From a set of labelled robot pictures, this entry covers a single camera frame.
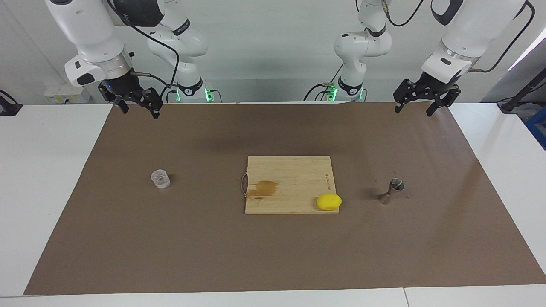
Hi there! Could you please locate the black tripod stand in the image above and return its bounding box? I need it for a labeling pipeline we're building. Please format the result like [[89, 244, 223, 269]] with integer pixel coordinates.
[[497, 67, 546, 114]]

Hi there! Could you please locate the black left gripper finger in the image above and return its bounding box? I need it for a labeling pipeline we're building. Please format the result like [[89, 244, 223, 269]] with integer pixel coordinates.
[[393, 79, 413, 114], [427, 84, 461, 117]]

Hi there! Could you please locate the brown paper table mat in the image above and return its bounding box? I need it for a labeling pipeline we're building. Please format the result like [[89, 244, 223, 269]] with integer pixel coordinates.
[[23, 101, 546, 296]]

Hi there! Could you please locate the black right arm base cable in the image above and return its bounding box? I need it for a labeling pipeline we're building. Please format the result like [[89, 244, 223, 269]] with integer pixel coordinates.
[[159, 82, 177, 104]]

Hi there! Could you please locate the white wall power strip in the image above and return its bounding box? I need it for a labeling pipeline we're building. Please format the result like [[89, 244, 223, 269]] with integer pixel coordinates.
[[44, 84, 88, 104]]

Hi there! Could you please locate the black arm base cable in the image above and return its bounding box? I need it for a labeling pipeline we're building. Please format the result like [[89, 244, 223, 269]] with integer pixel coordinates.
[[159, 82, 177, 104], [304, 64, 344, 102]]

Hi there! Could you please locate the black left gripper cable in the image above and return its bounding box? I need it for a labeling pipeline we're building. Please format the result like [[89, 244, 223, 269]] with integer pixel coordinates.
[[382, 0, 536, 74]]

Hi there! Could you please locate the wooden cutting board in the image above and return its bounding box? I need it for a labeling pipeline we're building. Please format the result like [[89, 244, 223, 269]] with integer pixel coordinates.
[[240, 156, 340, 215]]

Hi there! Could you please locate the black clamp stand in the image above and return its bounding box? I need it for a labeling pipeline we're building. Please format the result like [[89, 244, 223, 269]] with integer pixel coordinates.
[[0, 90, 23, 116]]

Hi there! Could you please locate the metal cocktail jigger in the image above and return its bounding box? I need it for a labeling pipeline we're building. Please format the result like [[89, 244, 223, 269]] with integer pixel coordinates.
[[378, 178, 405, 205]]

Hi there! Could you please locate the black left arm base cable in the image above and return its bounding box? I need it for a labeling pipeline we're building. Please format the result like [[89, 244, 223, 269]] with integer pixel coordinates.
[[304, 64, 344, 102]]

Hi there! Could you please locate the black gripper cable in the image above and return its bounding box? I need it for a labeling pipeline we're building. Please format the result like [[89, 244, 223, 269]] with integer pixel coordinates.
[[382, 0, 536, 74], [107, 0, 180, 101]]

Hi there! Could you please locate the blue box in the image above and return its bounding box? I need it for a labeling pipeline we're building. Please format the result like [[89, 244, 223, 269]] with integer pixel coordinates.
[[526, 106, 546, 151]]

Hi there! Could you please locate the yellow lemon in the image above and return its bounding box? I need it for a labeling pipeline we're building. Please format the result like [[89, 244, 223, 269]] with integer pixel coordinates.
[[317, 193, 343, 211]]

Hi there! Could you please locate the small clear glass cup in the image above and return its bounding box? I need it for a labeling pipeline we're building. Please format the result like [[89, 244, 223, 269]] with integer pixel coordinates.
[[151, 169, 171, 189]]

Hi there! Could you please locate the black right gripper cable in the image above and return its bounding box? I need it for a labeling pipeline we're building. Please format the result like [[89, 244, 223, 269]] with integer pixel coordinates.
[[107, 0, 180, 101]]

